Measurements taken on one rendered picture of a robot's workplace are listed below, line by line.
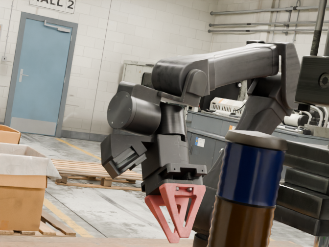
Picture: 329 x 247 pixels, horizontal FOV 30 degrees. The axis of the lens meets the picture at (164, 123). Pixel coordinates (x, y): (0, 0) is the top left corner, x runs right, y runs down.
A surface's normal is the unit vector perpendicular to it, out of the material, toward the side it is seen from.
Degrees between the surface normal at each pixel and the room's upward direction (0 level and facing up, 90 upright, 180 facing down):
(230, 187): 76
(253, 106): 61
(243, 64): 87
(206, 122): 90
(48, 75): 90
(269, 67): 97
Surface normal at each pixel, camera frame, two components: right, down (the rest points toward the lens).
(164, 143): 0.43, -0.37
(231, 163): -0.74, 0.15
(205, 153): -0.87, -0.12
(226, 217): -0.57, -0.30
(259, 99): -0.56, -0.55
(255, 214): 0.25, -0.15
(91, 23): 0.47, 0.12
